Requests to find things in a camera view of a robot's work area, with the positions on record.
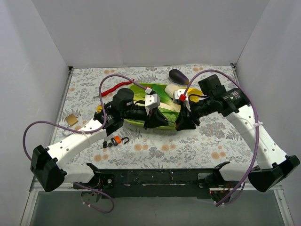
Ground large brass padlock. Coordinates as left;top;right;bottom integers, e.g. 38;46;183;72
62;113;78;137

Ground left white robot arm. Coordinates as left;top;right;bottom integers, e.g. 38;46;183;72
31;88;168;192

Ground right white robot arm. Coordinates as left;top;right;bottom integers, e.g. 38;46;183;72
174;74;300;192

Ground black key bunch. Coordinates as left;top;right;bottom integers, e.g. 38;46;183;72
103;141;113;148

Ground large napa cabbage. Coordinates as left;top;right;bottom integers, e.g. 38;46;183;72
126;99;180;126

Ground green bok choy leaves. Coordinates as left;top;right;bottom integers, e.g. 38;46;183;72
152;84;173;105

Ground green oval tray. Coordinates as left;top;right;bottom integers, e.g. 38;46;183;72
129;83;180;130

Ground yellow leaf cabbage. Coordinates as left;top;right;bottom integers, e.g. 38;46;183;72
165;84;203;104

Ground orange black padlock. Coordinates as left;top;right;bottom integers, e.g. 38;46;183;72
111;136;129;146

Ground purple eggplant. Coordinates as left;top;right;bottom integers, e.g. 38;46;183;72
168;69;190;86

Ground yellow padlock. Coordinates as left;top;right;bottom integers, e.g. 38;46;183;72
95;105;103;113

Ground red chili pepper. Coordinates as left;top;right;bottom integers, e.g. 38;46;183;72
101;81;132;97

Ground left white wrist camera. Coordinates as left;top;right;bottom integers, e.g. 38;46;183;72
144;87;160;115

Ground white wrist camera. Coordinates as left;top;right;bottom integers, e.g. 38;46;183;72
173;89;191;112
144;87;160;115

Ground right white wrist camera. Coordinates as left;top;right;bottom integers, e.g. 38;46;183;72
173;89;191;112

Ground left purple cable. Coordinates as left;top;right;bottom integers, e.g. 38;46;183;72
23;74;152;214

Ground purple cable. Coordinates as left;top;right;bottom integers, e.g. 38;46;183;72
23;74;152;214
183;69;260;208

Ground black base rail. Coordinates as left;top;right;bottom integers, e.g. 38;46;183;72
73;167;238;199

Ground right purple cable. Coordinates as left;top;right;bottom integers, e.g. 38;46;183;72
183;69;260;208

